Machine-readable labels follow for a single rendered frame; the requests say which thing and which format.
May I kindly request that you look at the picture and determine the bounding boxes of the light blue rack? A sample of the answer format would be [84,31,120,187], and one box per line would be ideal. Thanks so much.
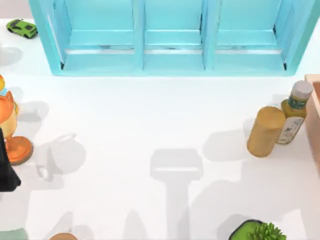
[27,0,320,77]

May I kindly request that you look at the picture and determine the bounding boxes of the yellow cylinder can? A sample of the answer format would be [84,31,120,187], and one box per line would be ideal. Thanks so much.
[246,106,287,158]

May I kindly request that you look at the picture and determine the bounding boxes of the yellow bottle with grey cap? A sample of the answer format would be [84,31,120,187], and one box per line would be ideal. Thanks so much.
[275,80,314,145]

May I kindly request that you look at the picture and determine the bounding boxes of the green plant pot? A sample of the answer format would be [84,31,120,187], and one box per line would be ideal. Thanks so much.
[228,219,288,240]

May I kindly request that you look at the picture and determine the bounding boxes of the orange trophy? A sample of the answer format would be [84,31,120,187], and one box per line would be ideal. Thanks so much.
[0,74,34,166]

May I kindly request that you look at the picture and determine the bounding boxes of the brown round object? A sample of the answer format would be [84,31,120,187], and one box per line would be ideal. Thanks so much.
[48,232,77,240]

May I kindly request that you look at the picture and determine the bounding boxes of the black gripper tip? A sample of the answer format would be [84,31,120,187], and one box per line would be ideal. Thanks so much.
[0,126,22,193]

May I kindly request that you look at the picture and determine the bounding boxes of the green toy car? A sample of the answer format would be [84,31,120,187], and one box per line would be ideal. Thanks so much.
[5,18,39,41]

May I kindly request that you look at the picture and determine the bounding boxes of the pale green object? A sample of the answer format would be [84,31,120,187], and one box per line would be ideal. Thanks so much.
[0,228,30,240]

